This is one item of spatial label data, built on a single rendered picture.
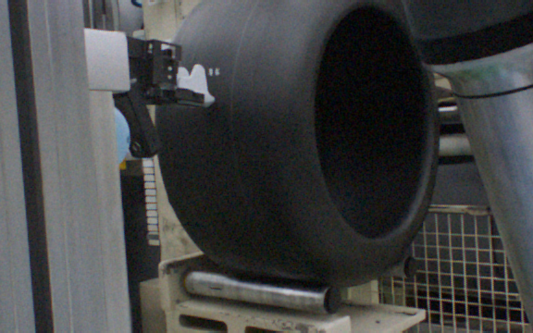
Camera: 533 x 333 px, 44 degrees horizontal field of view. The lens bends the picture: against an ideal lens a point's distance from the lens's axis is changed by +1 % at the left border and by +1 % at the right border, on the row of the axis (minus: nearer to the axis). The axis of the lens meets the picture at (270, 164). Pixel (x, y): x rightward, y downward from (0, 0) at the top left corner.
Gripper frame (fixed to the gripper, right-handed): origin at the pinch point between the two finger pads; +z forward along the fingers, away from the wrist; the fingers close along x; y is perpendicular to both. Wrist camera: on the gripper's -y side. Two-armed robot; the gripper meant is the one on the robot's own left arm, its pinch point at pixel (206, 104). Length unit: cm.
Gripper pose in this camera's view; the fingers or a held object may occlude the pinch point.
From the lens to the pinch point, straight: 103.6
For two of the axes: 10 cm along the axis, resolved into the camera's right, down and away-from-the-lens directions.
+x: -7.7, 0.2, 6.3
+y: 0.1, -10.0, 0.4
